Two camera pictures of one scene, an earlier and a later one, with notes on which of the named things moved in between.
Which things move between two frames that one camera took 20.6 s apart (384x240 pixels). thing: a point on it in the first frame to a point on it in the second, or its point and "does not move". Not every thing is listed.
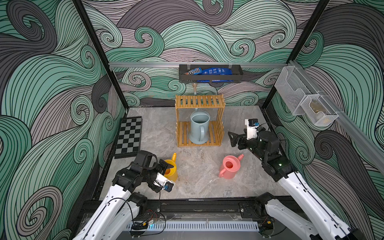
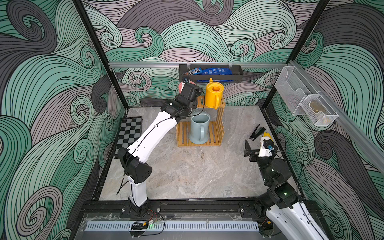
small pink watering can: (231, 164) to (181, 86)
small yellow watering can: (171, 173) to (214, 92)
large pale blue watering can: (199, 131) does not move
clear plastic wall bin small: (319, 110) does not move
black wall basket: (237, 76) does not move
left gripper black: (159, 168) to (194, 101)
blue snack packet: (216, 71) does not move
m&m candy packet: (197, 71) does not move
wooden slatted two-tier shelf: (216, 128) does not move
